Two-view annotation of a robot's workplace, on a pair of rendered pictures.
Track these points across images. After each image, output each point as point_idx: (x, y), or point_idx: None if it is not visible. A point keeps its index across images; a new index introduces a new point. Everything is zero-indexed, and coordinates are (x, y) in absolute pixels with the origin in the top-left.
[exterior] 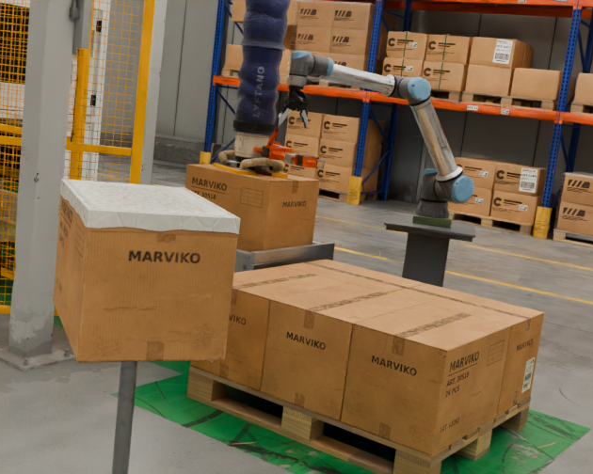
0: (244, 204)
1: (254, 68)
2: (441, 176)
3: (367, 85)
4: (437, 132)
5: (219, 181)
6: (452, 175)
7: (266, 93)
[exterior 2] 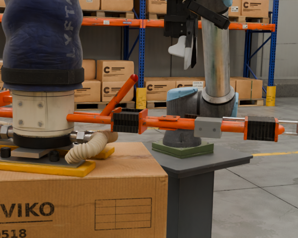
0: (106, 230)
1: None
2: (220, 97)
3: None
4: (228, 46)
5: (32, 199)
6: (231, 94)
7: (79, 10)
